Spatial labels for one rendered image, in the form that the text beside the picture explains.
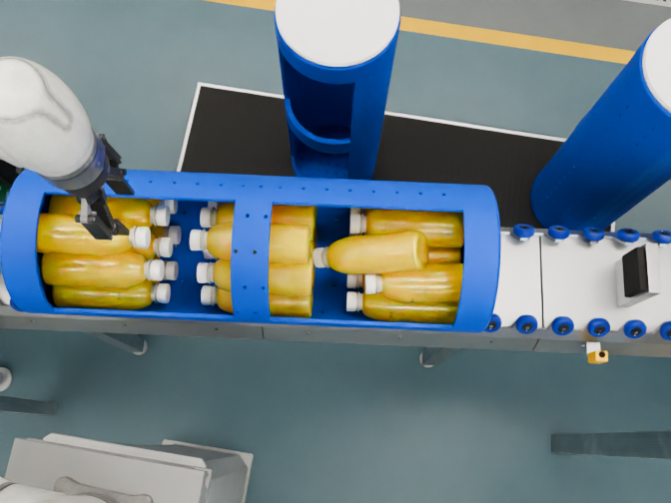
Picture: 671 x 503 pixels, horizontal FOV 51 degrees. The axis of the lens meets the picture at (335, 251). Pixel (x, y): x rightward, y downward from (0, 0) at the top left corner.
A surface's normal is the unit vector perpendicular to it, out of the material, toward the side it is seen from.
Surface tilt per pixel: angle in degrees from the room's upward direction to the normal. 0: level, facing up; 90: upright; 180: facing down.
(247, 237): 8
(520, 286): 0
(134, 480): 4
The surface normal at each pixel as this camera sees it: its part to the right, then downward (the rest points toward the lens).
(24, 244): 0.00, 0.06
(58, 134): 0.77, 0.58
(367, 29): 0.01, -0.25
